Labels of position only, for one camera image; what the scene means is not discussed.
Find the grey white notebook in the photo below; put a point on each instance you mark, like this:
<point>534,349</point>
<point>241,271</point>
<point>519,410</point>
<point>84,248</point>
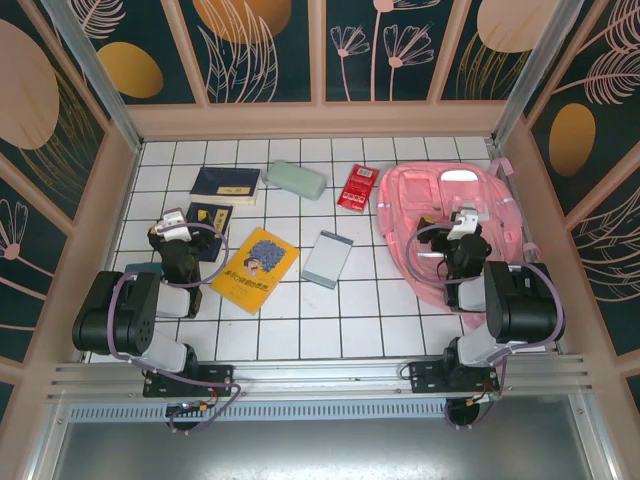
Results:
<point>327,260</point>

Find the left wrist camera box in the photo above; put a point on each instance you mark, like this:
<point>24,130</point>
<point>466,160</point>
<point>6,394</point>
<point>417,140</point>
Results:
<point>172,225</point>

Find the green pencil case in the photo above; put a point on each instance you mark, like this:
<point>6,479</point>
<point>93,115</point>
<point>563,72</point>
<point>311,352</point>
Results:
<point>295,180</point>

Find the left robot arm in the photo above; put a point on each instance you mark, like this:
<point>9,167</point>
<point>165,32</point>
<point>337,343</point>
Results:
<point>165,352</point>

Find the aluminium corner post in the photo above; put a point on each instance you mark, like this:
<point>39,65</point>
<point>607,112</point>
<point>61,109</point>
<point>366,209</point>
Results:
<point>100,85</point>
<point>525,75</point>

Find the steel sheet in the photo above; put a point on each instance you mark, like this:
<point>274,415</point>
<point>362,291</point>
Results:
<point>320,450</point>

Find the yellow book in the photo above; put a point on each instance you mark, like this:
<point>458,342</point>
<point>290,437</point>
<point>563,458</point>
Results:
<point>255,280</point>

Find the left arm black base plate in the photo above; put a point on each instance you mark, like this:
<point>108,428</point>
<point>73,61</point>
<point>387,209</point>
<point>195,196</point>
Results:
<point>220,375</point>

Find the red box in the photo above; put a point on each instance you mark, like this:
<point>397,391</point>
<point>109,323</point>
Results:
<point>357,190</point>

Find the aluminium side rail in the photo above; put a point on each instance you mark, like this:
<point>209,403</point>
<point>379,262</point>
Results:
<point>497,151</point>

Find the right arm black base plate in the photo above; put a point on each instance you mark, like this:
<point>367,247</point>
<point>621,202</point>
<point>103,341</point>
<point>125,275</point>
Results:
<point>425,375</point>

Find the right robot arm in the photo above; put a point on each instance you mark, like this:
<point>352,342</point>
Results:
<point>475,350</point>

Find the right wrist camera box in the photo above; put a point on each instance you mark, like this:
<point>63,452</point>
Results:
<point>462,227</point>

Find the pink backpack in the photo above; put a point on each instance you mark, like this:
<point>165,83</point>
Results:
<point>410,200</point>

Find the thick navy book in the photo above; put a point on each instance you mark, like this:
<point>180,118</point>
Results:
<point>220,180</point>

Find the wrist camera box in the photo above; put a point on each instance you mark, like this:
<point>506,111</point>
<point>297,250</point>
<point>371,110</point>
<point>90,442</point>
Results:
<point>172,225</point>
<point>462,227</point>

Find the aluminium front rail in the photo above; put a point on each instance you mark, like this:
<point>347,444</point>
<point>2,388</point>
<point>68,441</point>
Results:
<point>320,377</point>

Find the thin navy notebook yellow label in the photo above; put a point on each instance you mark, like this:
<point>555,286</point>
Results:
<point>222,225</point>

